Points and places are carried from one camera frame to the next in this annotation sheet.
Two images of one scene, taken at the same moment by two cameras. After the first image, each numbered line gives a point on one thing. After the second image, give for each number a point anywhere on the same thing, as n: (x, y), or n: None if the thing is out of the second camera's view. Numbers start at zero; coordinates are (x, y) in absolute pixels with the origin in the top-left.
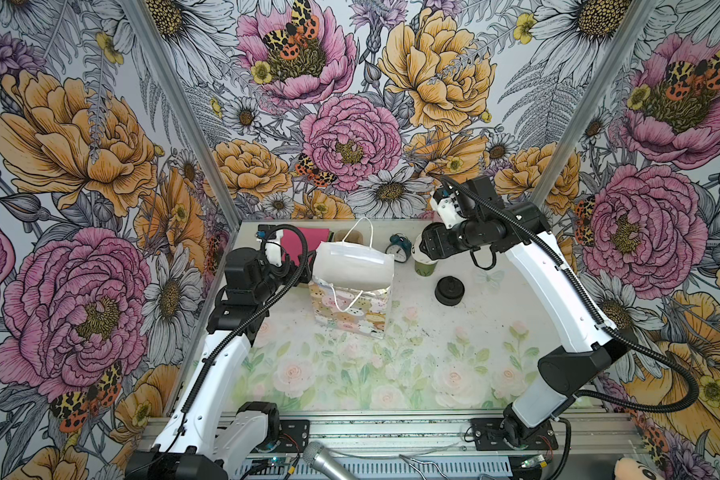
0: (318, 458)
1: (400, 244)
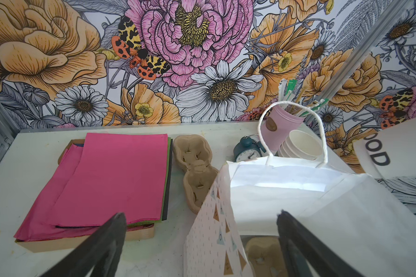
0: None
1: (247, 149)
